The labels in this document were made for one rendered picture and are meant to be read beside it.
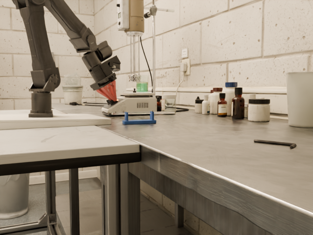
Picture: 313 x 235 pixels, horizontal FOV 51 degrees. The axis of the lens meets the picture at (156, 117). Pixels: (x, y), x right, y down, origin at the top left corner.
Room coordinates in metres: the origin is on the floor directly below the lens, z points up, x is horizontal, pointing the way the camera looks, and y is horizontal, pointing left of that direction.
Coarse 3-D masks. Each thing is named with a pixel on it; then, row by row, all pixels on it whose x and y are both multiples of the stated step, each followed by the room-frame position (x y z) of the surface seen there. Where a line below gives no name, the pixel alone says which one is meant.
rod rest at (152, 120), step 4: (152, 112) 1.00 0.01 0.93; (152, 116) 1.00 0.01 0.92; (124, 120) 0.99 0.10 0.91; (128, 120) 0.99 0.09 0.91; (132, 120) 0.99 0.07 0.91; (136, 120) 0.99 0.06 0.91; (140, 120) 0.99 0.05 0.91; (144, 120) 0.99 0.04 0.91; (148, 120) 0.99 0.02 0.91; (152, 120) 1.00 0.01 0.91
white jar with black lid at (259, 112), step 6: (252, 102) 1.05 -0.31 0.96; (258, 102) 1.04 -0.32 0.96; (264, 102) 1.04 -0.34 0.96; (252, 108) 1.05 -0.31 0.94; (258, 108) 1.04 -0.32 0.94; (264, 108) 1.04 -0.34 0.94; (252, 114) 1.05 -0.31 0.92; (258, 114) 1.04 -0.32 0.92; (264, 114) 1.04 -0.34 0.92; (252, 120) 1.05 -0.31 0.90; (258, 120) 1.04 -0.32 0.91; (264, 120) 1.04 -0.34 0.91
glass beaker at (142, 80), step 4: (136, 76) 1.33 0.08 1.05; (140, 76) 1.32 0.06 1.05; (144, 76) 1.32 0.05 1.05; (148, 76) 1.33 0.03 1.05; (136, 80) 1.33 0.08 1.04; (140, 80) 1.32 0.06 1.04; (144, 80) 1.32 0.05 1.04; (148, 80) 1.34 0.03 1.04; (136, 84) 1.33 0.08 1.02; (140, 84) 1.32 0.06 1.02; (144, 84) 1.32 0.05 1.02; (148, 84) 1.34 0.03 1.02; (136, 88) 1.33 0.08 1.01; (140, 88) 1.32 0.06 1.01; (144, 88) 1.32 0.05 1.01; (148, 88) 1.34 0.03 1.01; (136, 92) 1.33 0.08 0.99; (140, 92) 1.32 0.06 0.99; (144, 92) 1.32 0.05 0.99
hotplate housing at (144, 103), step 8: (128, 96) 1.33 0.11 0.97; (136, 96) 1.31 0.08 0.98; (144, 96) 1.32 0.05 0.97; (120, 104) 1.27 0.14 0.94; (128, 104) 1.28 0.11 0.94; (136, 104) 1.29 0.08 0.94; (144, 104) 1.30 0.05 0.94; (152, 104) 1.31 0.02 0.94; (104, 112) 1.32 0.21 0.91; (112, 112) 1.25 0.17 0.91
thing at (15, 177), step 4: (0, 176) 2.44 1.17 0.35; (4, 176) 2.45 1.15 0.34; (8, 176) 2.45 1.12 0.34; (12, 176) 2.47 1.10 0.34; (16, 176) 2.49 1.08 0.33; (28, 176) 2.59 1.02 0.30; (0, 180) 2.44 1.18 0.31; (4, 180) 2.45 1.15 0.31; (8, 180) 2.45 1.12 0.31; (4, 184) 2.45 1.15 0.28
